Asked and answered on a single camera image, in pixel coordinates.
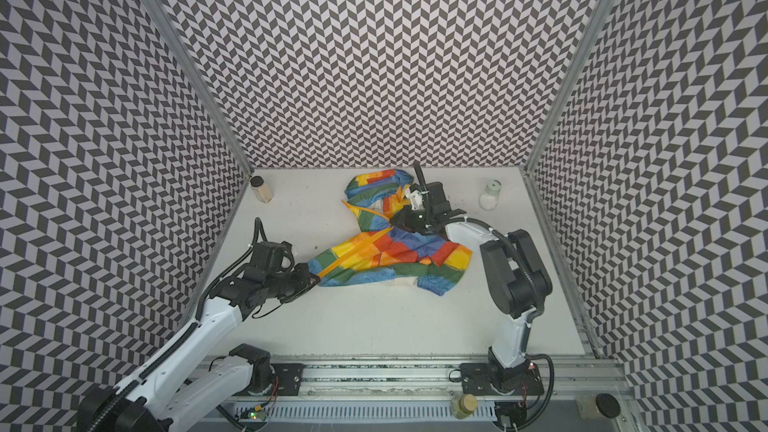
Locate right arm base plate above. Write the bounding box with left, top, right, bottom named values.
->
left=458, top=363, right=545, bottom=396

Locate black-lid jar back left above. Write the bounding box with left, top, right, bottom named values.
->
left=249, top=175, right=274, bottom=203

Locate rainbow coloured jacket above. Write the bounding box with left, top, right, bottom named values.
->
left=308, top=169, right=472, bottom=296

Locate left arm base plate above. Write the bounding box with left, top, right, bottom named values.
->
left=271, top=363, right=305, bottom=397

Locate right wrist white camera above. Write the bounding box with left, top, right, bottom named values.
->
left=404, top=186, right=426, bottom=211

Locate small green circuit board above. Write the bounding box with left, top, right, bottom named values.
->
left=239, top=407, right=268, bottom=422

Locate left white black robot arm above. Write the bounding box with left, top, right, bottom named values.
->
left=75, top=240, right=321, bottom=431

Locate aluminium front rail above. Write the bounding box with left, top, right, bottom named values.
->
left=137, top=356, right=628, bottom=403

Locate tan-lid jar on rail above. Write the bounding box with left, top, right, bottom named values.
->
left=451, top=394, right=479, bottom=420

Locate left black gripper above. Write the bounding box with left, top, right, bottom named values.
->
left=262, top=260, right=323, bottom=300

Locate white bottle back right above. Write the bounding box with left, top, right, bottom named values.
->
left=478, top=180, right=502, bottom=211

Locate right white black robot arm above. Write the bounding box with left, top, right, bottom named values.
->
left=390, top=169, right=552, bottom=394

